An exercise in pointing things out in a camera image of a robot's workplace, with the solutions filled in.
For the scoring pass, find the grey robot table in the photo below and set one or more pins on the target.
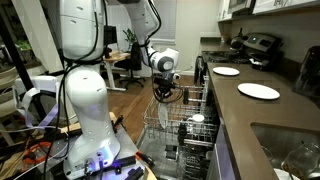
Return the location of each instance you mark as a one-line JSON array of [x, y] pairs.
[[130, 144]]

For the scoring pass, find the clear glass pitcher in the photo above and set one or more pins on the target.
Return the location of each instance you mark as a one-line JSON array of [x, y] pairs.
[[303, 161]]

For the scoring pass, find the black computer monitor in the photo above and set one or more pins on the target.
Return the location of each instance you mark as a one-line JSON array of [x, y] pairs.
[[110, 36]]

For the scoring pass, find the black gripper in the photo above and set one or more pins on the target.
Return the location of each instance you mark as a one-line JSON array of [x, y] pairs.
[[164, 84]]

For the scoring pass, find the black metal pole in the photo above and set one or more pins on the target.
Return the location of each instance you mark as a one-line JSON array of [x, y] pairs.
[[20, 70]]

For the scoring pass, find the white round plate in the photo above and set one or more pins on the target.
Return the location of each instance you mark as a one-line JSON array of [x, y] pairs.
[[163, 116], [226, 71], [258, 91]]

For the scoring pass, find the green potted plant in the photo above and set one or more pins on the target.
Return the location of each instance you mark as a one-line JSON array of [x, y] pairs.
[[130, 36]]

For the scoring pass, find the black steel stove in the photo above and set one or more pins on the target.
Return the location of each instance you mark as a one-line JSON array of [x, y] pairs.
[[240, 55]]

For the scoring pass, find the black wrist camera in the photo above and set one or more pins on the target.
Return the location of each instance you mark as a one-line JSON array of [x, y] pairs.
[[175, 76]]

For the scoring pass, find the grey dishwasher door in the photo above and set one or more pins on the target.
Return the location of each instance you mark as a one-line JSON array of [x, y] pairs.
[[153, 156]]

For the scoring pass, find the wooden desk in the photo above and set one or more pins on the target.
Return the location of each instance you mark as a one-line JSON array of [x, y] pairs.
[[115, 58]]

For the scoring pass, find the lower dishwasher rack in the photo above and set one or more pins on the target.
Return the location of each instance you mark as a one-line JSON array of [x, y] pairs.
[[196, 163]]

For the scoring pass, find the steel kitchen sink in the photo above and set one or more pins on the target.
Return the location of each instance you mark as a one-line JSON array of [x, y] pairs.
[[276, 140]]

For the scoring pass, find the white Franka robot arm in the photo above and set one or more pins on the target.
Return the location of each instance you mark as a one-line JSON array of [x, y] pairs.
[[86, 100]]

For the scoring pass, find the black kettle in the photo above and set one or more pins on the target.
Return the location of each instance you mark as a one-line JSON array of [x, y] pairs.
[[237, 41]]

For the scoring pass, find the white ceramic mug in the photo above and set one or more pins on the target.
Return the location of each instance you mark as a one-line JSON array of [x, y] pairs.
[[198, 118]]

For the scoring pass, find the white window blind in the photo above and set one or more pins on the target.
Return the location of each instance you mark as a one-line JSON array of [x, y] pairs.
[[165, 20]]

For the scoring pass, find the white upper cabinet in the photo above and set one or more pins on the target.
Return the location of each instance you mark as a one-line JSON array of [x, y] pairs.
[[283, 3]]

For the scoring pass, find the black office chair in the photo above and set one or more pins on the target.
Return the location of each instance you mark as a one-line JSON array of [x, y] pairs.
[[133, 63]]

